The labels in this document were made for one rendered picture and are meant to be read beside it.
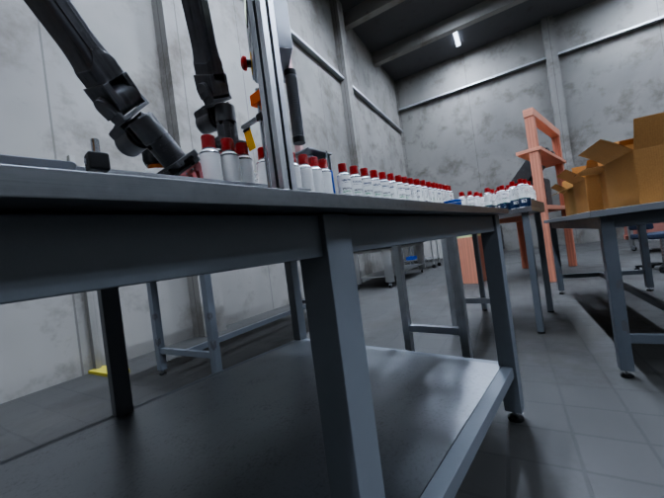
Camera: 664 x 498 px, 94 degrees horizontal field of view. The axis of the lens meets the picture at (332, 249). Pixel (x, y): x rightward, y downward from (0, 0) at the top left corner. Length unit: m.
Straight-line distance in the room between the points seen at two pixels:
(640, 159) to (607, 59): 11.20
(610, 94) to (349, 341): 12.51
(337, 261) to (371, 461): 0.30
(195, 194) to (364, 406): 0.38
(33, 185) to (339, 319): 0.34
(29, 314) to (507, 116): 12.27
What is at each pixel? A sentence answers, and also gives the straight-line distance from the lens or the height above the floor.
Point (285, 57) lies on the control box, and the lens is 0.99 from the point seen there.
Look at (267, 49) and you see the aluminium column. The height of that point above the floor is 1.26.
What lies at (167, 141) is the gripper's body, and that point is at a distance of 0.80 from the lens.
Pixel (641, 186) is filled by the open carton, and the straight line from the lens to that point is 1.95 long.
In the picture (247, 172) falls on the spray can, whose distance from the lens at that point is 0.90.
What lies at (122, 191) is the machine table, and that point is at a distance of 0.27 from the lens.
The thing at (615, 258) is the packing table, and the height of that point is 0.55.
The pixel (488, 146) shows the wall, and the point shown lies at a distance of 12.30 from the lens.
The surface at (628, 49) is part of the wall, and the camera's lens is 13.24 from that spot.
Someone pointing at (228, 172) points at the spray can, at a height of 0.99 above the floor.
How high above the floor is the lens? 0.75
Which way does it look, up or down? level
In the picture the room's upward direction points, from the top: 8 degrees counter-clockwise
